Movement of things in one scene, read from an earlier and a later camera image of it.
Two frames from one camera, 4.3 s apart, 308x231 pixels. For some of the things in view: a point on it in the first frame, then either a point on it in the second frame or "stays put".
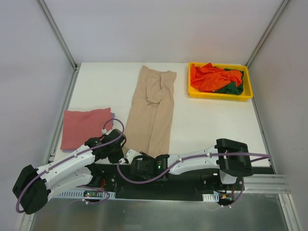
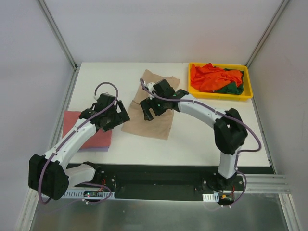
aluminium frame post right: x=278 y=14 stays put
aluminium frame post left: x=58 y=32 stays put
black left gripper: x=116 y=157 -> x=115 y=116
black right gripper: x=138 y=164 -> x=149 y=106
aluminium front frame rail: x=266 y=184 stays put
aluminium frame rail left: x=70 y=91 stays put
